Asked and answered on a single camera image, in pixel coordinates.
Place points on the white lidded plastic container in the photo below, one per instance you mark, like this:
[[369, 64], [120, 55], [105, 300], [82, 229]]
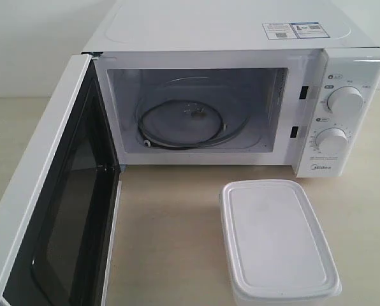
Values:
[[276, 251]]

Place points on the white microwave door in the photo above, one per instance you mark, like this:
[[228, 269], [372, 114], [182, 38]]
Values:
[[59, 211]]

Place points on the white microwave oven body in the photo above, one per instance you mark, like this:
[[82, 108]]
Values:
[[287, 82]]

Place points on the glass turntable plate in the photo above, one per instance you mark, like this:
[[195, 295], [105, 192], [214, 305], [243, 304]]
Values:
[[193, 112]]

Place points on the lower white timer knob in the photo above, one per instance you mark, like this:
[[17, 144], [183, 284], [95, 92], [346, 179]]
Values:
[[331, 141]]

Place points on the white and blue label sticker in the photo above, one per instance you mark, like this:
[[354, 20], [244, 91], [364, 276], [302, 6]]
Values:
[[294, 31]]

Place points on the upper white control knob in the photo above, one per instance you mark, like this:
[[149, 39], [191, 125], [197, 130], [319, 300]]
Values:
[[345, 101]]

